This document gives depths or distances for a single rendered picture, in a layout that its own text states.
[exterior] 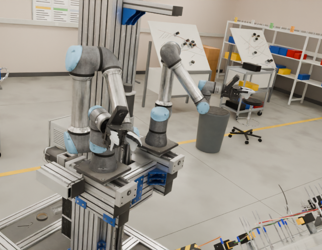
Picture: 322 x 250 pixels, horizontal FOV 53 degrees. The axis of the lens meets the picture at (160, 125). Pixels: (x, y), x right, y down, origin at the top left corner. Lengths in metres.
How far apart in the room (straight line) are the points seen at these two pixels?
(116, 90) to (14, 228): 1.77
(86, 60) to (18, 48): 6.59
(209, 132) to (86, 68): 3.46
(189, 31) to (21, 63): 3.86
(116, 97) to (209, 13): 9.23
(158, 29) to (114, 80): 4.88
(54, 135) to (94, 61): 0.82
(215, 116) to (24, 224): 2.89
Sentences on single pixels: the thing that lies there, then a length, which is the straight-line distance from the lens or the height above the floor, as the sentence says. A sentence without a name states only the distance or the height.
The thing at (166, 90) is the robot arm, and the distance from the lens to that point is 2.15.
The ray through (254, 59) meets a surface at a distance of 7.96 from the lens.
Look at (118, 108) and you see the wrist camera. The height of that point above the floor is 1.66.
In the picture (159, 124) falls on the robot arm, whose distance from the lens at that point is 2.07.
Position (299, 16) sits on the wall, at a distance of 9.96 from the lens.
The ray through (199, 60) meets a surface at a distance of 6.59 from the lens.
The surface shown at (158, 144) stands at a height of 1.18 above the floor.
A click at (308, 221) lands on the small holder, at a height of 1.35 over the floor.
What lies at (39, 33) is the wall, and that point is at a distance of 8.14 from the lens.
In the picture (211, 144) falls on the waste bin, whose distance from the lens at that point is 4.89.
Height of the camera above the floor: 2.05
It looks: 21 degrees down
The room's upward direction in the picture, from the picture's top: 8 degrees clockwise
